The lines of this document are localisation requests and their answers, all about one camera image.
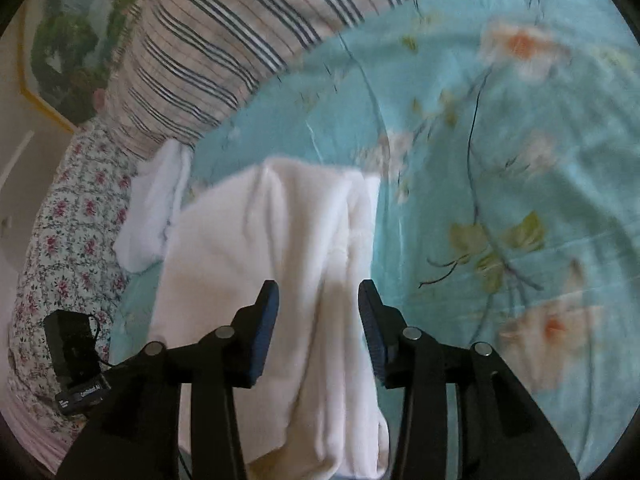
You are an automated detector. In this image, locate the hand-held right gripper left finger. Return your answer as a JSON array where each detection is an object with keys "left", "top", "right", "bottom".
[{"left": 57, "top": 280, "right": 281, "bottom": 480}]

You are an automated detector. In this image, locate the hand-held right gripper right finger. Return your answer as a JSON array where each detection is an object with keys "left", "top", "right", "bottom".
[{"left": 358, "top": 279, "right": 581, "bottom": 480}]

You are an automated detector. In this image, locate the white zip hoodie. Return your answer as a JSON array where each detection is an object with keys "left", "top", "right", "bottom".
[{"left": 147, "top": 156, "right": 391, "bottom": 480}]

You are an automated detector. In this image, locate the pink floral blanket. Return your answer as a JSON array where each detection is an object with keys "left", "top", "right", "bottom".
[{"left": 0, "top": 120, "right": 138, "bottom": 461}]

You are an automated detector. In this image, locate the small white folded garment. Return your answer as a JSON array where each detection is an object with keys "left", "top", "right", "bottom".
[{"left": 114, "top": 139, "right": 193, "bottom": 273}]

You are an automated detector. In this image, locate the teal floral bed sheet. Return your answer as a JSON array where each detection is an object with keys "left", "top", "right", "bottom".
[{"left": 107, "top": 0, "right": 640, "bottom": 480}]

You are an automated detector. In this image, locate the plaid quilt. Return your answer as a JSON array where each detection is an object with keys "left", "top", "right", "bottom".
[{"left": 102, "top": 0, "right": 566, "bottom": 161}]

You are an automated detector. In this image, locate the wall poster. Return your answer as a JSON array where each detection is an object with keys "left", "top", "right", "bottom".
[{"left": 20, "top": 0, "right": 166, "bottom": 133}]

